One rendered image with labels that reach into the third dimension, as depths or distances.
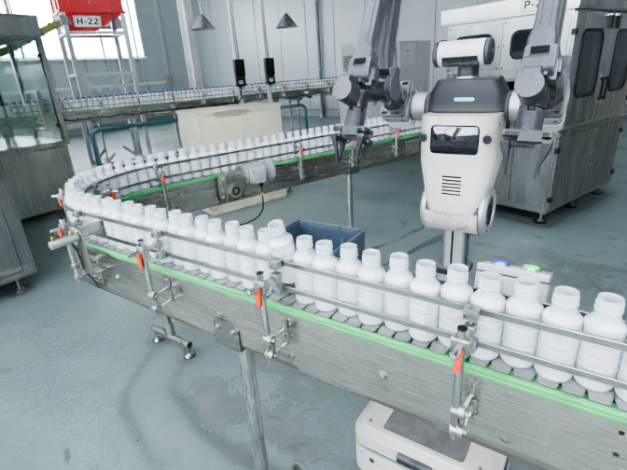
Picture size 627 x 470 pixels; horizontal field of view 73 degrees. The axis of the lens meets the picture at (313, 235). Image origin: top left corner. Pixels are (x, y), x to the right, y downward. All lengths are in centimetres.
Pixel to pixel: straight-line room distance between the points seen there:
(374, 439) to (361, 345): 84
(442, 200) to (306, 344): 66
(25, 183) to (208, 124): 231
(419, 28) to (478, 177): 1241
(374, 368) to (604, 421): 41
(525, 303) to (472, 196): 63
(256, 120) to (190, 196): 288
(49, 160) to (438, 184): 526
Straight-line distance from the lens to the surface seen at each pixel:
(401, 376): 95
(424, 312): 87
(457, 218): 142
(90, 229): 162
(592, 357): 84
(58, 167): 614
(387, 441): 174
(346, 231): 165
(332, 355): 102
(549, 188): 452
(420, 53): 790
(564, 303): 80
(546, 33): 117
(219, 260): 118
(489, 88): 141
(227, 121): 506
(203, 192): 250
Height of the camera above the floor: 153
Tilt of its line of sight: 21 degrees down
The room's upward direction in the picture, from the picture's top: 4 degrees counter-clockwise
